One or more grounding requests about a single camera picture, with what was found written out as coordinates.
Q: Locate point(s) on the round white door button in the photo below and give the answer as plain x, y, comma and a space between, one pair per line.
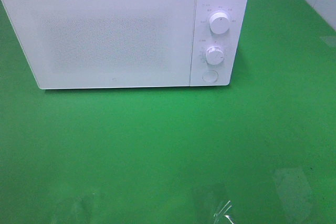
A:
210, 76

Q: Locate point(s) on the white microwave door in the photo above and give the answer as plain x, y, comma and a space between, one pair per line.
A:
72, 44

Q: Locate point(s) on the white microwave knob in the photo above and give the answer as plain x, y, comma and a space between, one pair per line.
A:
219, 22
214, 55

